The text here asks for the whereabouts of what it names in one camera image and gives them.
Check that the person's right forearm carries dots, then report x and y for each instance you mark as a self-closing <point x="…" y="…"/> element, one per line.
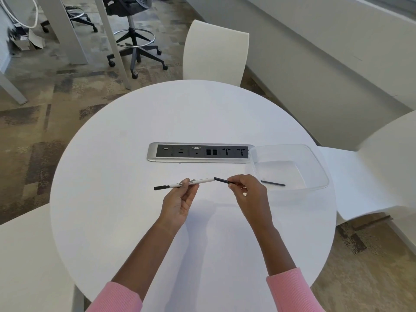
<point x="279" y="256"/>

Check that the person's right hand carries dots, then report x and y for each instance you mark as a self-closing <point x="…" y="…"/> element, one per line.
<point x="255" y="201"/>

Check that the black refill rod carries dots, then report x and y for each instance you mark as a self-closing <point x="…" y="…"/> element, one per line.
<point x="273" y="183"/>

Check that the grey desk leg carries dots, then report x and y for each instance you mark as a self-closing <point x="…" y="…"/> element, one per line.
<point x="13" y="90"/>

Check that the person's left forearm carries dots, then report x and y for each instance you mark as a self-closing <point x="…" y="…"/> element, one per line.
<point x="136" y="266"/>

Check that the person's left hand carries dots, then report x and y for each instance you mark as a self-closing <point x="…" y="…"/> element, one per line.
<point x="177" y="204"/>

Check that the wide white desk leg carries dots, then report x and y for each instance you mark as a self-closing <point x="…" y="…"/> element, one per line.
<point x="61" y="29"/>

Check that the black office chair base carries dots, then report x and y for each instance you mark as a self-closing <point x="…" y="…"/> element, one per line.
<point x="95" y="29"/>

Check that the cardboard box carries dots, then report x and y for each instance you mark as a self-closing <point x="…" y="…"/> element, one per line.
<point x="37" y="42"/>

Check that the silver power socket panel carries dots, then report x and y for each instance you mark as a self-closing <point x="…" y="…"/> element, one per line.
<point x="195" y="152"/>

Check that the thin white desk leg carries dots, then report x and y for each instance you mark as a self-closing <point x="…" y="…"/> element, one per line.
<point x="110" y="38"/>

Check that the white chair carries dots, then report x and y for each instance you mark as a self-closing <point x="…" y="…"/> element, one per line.
<point x="214" y="51"/>
<point x="383" y="168"/>
<point x="32" y="263"/>

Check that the short black pen end plug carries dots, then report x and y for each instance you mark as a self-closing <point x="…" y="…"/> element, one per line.
<point x="222" y="180"/>

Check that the white pen with black cap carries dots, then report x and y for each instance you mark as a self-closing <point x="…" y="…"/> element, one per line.
<point x="169" y="186"/>

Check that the clear plastic container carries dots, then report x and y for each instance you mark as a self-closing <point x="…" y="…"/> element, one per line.
<point x="286" y="159"/>

